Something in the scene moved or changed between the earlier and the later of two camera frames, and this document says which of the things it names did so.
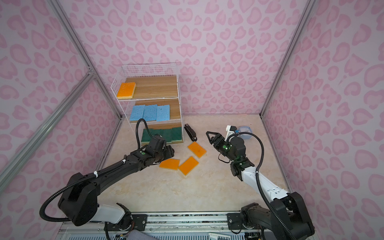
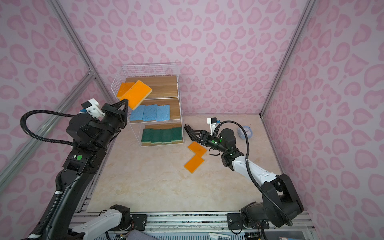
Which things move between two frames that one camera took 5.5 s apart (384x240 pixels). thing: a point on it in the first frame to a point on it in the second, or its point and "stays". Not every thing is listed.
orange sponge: (126, 90) stays
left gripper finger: (169, 150) to (122, 105)
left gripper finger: (170, 154) to (125, 117)
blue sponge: (137, 113) stays
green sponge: (146, 136) stays
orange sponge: (171, 163) to (136, 94)
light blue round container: (244, 128) stays
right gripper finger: (212, 141) to (194, 139)
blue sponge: (163, 113) stays
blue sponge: (150, 112) stays
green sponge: (176, 133) stays
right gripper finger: (217, 134) to (202, 131)
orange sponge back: (197, 149) stays
